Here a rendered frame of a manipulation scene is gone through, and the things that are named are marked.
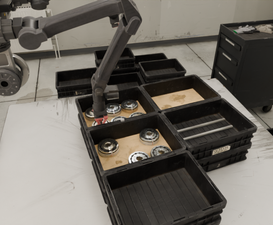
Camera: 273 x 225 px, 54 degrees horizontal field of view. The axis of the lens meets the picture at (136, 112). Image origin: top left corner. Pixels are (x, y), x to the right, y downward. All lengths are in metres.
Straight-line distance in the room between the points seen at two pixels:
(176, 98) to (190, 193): 0.72
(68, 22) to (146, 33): 3.51
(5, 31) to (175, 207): 0.91
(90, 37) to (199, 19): 1.80
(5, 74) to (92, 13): 0.56
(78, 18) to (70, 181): 0.80
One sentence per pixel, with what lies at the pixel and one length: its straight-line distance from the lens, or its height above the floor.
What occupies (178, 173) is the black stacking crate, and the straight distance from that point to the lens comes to 1.26.
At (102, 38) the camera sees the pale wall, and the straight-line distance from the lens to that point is 4.37.
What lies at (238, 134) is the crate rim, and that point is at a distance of 1.37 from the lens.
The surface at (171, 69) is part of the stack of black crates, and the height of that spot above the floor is 0.49.
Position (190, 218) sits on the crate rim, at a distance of 1.01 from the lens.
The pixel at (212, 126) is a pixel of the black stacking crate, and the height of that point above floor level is 0.83.
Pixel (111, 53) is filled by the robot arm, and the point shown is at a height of 1.31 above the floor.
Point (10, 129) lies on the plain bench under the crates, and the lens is 1.85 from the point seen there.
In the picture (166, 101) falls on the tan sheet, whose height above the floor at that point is 0.83.
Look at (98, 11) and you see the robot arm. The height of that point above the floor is 1.50.
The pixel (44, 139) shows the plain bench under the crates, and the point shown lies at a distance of 1.69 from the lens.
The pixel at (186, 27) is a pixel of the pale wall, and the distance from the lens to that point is 4.70.
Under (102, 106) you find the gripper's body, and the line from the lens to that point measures 1.34.
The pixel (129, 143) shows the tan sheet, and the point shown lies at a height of 0.83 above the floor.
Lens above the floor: 1.77
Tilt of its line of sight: 37 degrees down
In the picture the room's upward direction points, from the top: straight up
